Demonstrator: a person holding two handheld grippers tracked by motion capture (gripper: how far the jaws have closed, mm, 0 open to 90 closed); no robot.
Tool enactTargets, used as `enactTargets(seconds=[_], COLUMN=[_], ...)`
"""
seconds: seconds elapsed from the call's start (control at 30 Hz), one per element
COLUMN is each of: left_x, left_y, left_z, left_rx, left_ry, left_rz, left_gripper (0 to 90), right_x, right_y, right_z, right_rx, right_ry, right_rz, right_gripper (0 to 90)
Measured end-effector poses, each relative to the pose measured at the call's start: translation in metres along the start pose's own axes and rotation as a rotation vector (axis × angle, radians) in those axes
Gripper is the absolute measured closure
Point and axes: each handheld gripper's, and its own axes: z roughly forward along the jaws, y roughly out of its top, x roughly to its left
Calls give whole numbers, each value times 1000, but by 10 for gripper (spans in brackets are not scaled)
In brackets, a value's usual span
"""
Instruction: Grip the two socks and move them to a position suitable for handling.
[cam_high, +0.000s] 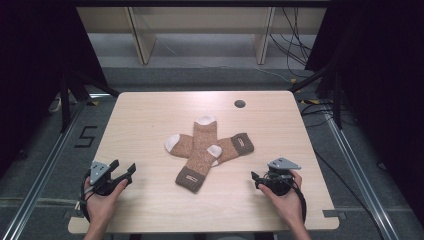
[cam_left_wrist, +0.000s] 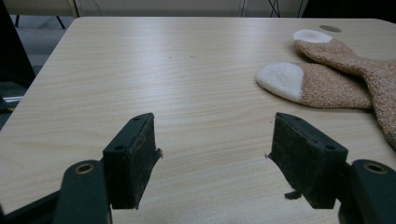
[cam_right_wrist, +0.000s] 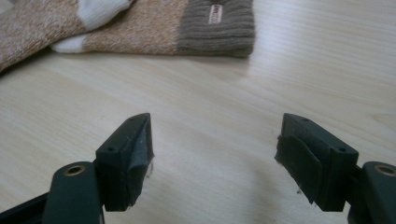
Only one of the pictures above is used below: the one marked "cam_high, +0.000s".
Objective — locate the grey table corner bracket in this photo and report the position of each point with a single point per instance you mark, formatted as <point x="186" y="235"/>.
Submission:
<point x="334" y="214"/>

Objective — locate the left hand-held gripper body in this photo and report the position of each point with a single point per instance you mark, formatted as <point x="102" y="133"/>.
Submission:
<point x="98" y="171"/>

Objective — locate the person's right hand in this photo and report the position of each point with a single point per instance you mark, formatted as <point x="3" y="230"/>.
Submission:
<point x="286" y="205"/>

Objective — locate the beige wooden shelf frame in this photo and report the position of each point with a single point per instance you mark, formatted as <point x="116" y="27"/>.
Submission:
<point x="200" y="23"/>

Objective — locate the person's left hand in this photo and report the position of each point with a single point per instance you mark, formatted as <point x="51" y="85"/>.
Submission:
<point x="101" y="205"/>

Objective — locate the brown knitted sock white toe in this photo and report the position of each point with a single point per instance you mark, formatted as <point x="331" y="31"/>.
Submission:
<point x="233" y="146"/>
<point x="201" y="150"/>

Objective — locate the silver metal floor rail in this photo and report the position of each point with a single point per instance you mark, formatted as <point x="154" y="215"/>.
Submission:
<point x="360" y="180"/>
<point x="43" y="180"/>

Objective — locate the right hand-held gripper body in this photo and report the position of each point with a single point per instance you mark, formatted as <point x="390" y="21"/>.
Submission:
<point x="279" y="178"/>

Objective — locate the black curtain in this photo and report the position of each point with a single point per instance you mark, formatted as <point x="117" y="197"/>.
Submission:
<point x="380" y="83"/>
<point x="36" y="66"/>

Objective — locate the black metal stand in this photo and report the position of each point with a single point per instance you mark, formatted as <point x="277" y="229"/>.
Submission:
<point x="337" y="100"/>
<point x="65" y="100"/>

